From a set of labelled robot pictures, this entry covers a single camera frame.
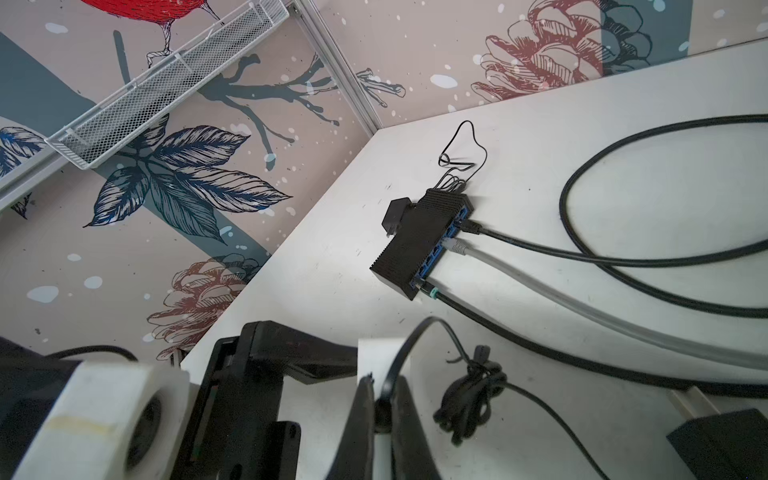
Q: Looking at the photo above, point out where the aluminium corner frame post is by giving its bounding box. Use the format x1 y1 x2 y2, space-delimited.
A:
291 0 382 137

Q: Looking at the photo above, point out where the black ethernet cable loop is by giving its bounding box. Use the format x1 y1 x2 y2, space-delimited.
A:
458 113 768 319

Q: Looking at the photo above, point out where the thin black power cord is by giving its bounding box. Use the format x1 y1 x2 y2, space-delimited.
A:
435 119 490 194

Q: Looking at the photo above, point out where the grey ethernet cable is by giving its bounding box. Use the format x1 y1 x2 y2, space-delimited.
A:
441 237 768 372

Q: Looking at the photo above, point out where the black power adapter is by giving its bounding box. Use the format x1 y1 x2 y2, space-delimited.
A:
381 197 414 237

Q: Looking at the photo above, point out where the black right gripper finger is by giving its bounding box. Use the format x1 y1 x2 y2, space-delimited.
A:
391 376 441 480

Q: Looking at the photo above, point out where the short black cable with plug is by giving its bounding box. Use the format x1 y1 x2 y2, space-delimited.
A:
376 315 610 480

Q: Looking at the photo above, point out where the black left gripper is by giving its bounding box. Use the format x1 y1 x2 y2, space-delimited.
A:
171 321 376 480

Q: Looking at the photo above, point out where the white mesh wall shelf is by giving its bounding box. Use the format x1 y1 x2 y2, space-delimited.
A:
45 1 289 170

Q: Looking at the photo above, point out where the black network switch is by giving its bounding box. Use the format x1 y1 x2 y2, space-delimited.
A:
370 188 474 300

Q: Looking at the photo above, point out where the small black adapter block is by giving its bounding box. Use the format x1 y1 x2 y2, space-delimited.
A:
667 387 767 480

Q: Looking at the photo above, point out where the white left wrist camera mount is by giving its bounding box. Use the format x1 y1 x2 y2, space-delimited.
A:
11 337 415 480

